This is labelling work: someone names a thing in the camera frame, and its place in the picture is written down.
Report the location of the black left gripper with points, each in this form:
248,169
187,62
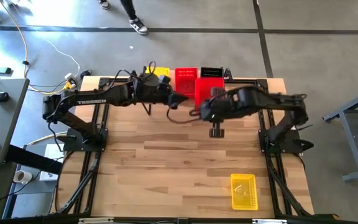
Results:
167,93

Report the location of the black support beam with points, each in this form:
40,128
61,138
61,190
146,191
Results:
33,158

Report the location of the wooden shelf with black legs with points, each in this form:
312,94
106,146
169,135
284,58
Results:
172,77

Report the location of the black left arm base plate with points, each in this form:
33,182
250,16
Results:
73,144

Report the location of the small black device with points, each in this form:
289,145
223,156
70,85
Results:
1,97

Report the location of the silver bracket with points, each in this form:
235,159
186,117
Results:
269,221
95,220

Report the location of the grey-blue metal table frame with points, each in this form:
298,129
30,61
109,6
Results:
353,146

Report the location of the white box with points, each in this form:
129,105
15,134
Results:
54,152

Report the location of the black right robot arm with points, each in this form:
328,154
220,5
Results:
259,101

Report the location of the black aluminium extrusion frame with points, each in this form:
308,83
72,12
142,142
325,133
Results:
93,168

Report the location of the red plastic slotted basket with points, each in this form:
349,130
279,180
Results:
185,84
205,90

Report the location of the white mug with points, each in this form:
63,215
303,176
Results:
22,176

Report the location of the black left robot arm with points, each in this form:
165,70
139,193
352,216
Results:
89,101

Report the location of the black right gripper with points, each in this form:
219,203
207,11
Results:
219,102

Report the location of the black clamp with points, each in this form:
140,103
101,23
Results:
228,74

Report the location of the black power adapter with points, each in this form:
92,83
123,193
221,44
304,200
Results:
85,74

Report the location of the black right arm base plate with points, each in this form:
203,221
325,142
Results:
291,138

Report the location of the black plastic slotted basket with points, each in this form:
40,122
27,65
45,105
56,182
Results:
211,72

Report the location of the yellow plastic slotted basket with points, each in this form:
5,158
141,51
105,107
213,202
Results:
163,71
244,193

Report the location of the white power strip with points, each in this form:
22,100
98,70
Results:
69,77

